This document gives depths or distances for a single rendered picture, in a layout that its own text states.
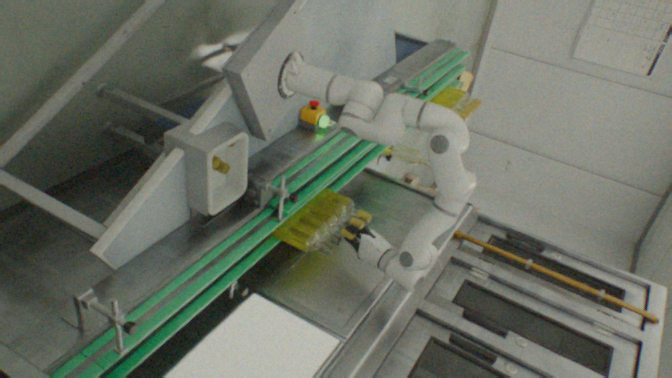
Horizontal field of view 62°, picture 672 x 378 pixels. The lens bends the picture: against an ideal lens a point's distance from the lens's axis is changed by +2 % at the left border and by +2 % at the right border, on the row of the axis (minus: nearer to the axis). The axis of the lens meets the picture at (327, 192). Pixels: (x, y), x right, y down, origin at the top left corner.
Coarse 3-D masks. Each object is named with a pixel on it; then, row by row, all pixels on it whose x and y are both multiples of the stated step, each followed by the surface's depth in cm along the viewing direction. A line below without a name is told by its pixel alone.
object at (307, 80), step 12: (300, 60) 172; (288, 72) 172; (300, 72) 171; (312, 72) 170; (324, 72) 170; (288, 84) 174; (300, 84) 172; (312, 84) 170; (324, 84) 168; (312, 96) 173; (324, 96) 169
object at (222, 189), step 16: (224, 144) 154; (240, 144) 165; (208, 160) 151; (224, 160) 170; (240, 160) 168; (208, 176) 154; (224, 176) 173; (240, 176) 171; (208, 192) 157; (224, 192) 171; (240, 192) 173; (208, 208) 161
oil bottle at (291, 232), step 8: (288, 224) 178; (296, 224) 178; (272, 232) 180; (280, 232) 178; (288, 232) 176; (296, 232) 175; (304, 232) 175; (312, 232) 176; (288, 240) 177; (296, 240) 175; (304, 240) 173; (312, 240) 173; (304, 248) 175; (312, 248) 174
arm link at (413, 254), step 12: (432, 204) 160; (432, 216) 158; (444, 216) 157; (456, 216) 157; (420, 228) 157; (432, 228) 156; (444, 228) 157; (408, 240) 159; (420, 240) 156; (432, 240) 156; (408, 252) 158; (420, 252) 157; (408, 264) 159; (420, 264) 159
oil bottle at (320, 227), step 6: (294, 216) 181; (300, 216) 182; (306, 216) 182; (300, 222) 180; (306, 222) 180; (312, 222) 180; (318, 222) 180; (324, 222) 181; (312, 228) 178; (318, 228) 178; (324, 228) 178; (324, 234) 178; (324, 240) 180
